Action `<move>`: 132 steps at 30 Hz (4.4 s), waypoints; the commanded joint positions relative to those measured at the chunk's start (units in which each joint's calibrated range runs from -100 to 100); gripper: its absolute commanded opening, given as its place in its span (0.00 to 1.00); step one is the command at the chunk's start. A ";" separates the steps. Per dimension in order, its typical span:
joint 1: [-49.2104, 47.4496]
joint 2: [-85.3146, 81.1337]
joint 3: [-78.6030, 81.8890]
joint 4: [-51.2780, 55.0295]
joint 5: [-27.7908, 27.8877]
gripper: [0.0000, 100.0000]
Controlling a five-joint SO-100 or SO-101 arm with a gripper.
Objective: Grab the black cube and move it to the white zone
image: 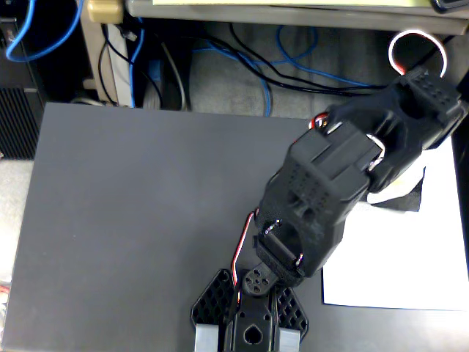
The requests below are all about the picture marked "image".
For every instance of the black foam cube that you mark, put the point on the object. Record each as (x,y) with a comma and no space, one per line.
(407,203)

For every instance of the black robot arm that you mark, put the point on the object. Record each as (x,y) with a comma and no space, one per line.
(322,172)

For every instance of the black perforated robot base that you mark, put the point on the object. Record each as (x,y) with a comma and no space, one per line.
(253,311)

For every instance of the white paper sheet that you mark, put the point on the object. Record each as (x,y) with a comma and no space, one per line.
(403,264)

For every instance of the black object on desk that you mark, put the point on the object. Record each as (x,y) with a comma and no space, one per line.
(448,4)

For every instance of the grey metal clamp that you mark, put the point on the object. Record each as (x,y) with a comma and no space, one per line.
(290,340)
(206,339)

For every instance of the yellow green desk pad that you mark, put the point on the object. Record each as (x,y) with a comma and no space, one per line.
(293,2)

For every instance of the white desk leg panel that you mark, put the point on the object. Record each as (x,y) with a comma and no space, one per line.
(119,77)

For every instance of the beige plastic plug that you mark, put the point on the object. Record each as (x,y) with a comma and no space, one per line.
(104,11)

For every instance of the black finned box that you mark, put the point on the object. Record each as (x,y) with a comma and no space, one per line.
(18,122)

